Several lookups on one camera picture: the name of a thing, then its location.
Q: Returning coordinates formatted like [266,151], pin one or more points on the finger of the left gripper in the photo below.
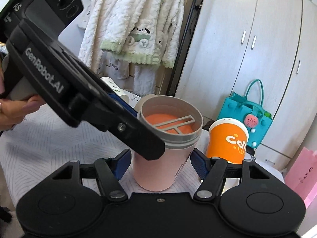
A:
[124,104]
[93,104]

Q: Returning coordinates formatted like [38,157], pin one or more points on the white green fluffy robe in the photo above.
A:
[143,33]

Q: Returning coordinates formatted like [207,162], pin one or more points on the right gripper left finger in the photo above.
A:
[109,172]

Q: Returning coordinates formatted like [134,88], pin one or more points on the grey patterned tablecloth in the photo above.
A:
[43,142]

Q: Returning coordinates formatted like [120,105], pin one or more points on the white wardrobe cabinet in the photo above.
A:
[265,49]

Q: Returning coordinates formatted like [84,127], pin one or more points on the teal felt handbag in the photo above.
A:
[251,114]

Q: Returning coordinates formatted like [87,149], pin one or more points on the pink paper gift bag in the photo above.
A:
[302,176]

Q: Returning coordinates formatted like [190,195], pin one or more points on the pink cup with grey rim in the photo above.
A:
[179,125]

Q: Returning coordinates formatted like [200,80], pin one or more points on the person's left hand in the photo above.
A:
[13,112]

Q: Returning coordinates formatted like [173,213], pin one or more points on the white green-patterned paper cup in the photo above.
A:
[114,87]

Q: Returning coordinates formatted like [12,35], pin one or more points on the black mirror frame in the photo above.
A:
[192,10]

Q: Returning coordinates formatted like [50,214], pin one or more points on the orange paper cup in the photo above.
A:
[228,139]

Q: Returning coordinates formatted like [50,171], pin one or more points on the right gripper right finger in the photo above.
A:
[212,173]

